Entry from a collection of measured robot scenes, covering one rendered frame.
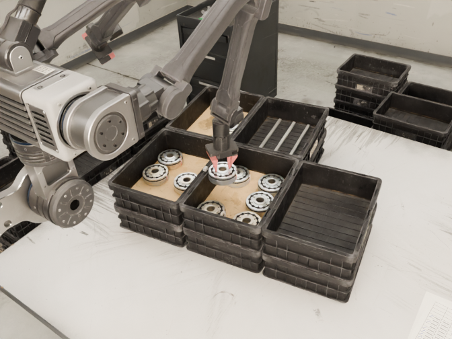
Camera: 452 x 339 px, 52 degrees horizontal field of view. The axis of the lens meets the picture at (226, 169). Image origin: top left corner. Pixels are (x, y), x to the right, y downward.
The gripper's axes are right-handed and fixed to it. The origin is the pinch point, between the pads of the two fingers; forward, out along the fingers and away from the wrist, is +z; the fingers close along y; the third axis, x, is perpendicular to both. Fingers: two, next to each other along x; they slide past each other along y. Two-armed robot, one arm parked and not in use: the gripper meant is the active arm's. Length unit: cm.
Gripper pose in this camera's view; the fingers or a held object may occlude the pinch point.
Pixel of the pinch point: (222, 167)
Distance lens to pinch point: 164.1
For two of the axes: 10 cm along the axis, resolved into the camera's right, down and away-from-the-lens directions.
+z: 0.2, 8.0, 6.0
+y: -9.5, 2.1, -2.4
